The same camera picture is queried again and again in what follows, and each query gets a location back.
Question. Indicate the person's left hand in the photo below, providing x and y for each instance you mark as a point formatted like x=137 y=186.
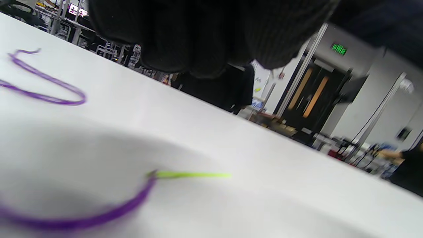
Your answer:
x=198 y=33

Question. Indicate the green plastic needle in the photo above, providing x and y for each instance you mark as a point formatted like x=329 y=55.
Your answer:
x=191 y=174

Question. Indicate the purple thread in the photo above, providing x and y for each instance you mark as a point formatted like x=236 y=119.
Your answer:
x=109 y=211

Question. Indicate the green exit sign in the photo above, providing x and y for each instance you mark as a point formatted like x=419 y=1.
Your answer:
x=339 y=49

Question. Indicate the black double door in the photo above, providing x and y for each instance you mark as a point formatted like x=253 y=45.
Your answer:
x=327 y=99

